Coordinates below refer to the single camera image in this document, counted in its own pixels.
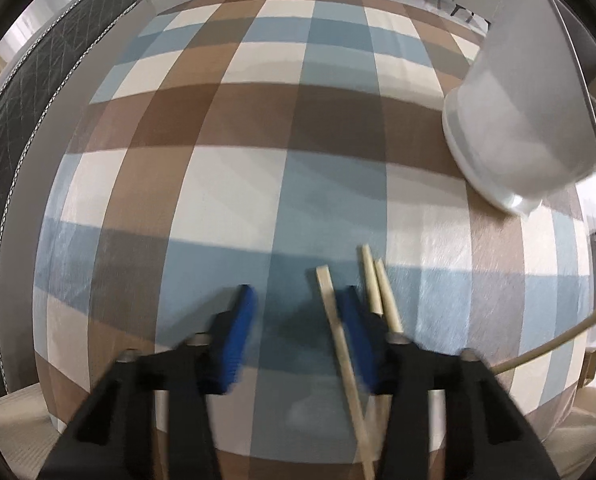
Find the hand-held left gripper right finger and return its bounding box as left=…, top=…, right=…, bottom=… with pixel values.
left=338, top=285, right=561, bottom=480

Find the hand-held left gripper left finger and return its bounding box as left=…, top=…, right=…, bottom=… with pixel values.
left=38, top=284, right=259, bottom=480

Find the wooden chopstick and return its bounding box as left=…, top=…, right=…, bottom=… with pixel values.
left=374, top=259, right=405, bottom=335
left=360, top=244, right=385, bottom=317
left=315, top=265, right=379, bottom=480

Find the grey white utensil holder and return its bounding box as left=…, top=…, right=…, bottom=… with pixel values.
left=442, top=0, right=596, bottom=216

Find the checked tablecloth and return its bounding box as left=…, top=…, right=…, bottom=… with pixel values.
left=32, top=0, right=596, bottom=466

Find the dark quilted mattress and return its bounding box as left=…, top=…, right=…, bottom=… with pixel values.
left=0, top=0, right=143, bottom=396

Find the beige cable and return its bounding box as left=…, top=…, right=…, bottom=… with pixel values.
left=493, top=292, right=596, bottom=376

